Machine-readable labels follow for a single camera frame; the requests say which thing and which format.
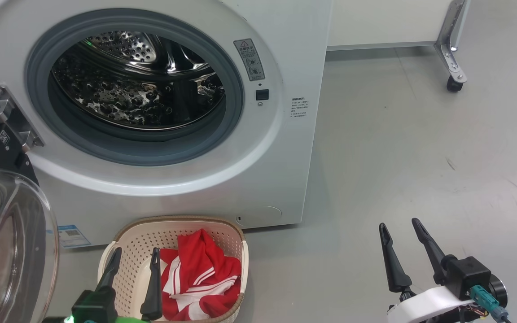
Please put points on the white front-load washing machine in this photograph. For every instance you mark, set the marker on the white front-load washing machine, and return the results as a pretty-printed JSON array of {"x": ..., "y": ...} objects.
[{"x": 263, "y": 179}]

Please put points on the silver metal cart leg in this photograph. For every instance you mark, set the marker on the silver metal cart leg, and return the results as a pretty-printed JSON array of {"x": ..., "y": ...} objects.
[{"x": 451, "y": 31}]

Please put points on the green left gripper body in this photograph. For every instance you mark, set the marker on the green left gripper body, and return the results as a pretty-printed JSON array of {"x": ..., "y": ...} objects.
[{"x": 130, "y": 320}]

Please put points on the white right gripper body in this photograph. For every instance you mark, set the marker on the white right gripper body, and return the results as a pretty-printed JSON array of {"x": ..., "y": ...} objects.
[{"x": 424, "y": 303}]

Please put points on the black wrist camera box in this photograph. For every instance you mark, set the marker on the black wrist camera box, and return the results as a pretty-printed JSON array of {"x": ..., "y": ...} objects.
[
  {"x": 94, "y": 307},
  {"x": 467, "y": 273}
]

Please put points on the white cabinet panel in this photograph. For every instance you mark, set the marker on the white cabinet panel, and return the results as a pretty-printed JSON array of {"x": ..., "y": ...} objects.
[{"x": 384, "y": 22}]

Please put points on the cream perforated laundry basket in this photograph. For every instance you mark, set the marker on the cream perforated laundry basket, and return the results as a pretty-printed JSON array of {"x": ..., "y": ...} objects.
[{"x": 137, "y": 242}]

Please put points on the round drain filter cover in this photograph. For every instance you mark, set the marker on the round drain filter cover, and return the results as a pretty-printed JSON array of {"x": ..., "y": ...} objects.
[{"x": 260, "y": 216}]

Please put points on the grey warning label sticker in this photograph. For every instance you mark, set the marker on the grey warning label sticker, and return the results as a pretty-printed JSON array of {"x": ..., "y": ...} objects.
[{"x": 249, "y": 59}]

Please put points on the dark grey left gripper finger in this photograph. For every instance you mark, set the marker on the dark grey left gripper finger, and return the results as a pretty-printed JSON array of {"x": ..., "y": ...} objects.
[
  {"x": 110, "y": 271},
  {"x": 154, "y": 291}
]

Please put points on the small black text sticker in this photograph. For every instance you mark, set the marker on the small black text sticker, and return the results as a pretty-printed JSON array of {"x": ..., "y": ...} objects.
[{"x": 299, "y": 107}]

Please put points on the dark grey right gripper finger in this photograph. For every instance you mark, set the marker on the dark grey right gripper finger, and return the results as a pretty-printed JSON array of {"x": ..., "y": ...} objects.
[
  {"x": 431, "y": 251},
  {"x": 395, "y": 269}
]

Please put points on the blue energy label sticker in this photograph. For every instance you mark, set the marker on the blue energy label sticker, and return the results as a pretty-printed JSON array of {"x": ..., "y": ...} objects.
[{"x": 73, "y": 236}]

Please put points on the metal door hinge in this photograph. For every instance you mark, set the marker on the metal door hinge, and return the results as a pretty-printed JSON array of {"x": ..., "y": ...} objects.
[{"x": 11, "y": 114}]

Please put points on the red and white garment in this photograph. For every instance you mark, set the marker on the red and white garment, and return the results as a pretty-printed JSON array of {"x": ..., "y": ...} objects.
[{"x": 204, "y": 269}]

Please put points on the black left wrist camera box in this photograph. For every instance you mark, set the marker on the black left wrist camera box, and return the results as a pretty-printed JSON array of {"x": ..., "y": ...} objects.
[{"x": 94, "y": 307}]

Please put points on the black door latch slot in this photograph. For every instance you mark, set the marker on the black door latch slot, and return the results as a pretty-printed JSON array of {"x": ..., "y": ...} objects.
[{"x": 262, "y": 94}]

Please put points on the black caster wheel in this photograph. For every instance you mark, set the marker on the black caster wheel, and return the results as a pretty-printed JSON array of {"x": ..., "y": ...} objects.
[{"x": 454, "y": 85}]

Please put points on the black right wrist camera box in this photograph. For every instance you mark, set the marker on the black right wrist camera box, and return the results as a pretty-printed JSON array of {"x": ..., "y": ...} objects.
[{"x": 467, "y": 273}]

